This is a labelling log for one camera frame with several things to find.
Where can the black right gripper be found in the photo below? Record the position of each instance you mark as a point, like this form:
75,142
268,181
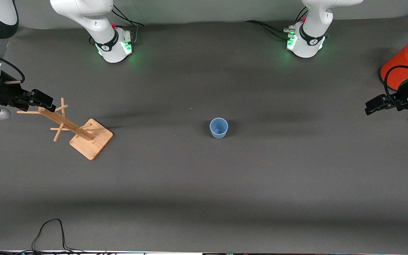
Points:
5,92

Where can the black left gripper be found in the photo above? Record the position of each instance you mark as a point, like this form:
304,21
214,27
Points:
399,97

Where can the light blue cup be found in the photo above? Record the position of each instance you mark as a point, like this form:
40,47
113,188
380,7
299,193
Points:
219,128

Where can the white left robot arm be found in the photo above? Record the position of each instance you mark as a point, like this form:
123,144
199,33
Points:
313,24

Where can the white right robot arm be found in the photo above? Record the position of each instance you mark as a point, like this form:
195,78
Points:
94,21

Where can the wooden cup rack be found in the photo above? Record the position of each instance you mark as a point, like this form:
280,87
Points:
92,140

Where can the orange drink can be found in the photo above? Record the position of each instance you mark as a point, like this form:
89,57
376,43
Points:
398,60

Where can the dark grey table mat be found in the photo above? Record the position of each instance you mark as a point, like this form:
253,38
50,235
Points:
225,177

